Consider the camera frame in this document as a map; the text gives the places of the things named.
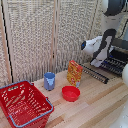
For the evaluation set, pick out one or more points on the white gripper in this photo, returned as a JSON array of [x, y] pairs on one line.
[[96, 62]]

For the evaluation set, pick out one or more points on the yellow red cereal box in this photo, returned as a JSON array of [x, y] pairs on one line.
[[74, 73]]

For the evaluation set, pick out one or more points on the blue plastic cup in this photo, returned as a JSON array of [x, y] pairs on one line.
[[49, 81]]

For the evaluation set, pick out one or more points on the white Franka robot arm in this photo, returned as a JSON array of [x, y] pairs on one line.
[[106, 36]]

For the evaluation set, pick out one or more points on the black toaster oven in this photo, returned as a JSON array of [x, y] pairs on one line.
[[118, 61]]

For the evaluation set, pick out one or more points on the red plastic bowl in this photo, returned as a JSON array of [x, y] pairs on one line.
[[70, 93]]

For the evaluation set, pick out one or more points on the beige woven folding screen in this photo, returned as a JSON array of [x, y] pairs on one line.
[[30, 40]]

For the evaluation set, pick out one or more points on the red shopping basket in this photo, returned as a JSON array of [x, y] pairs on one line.
[[25, 105]]

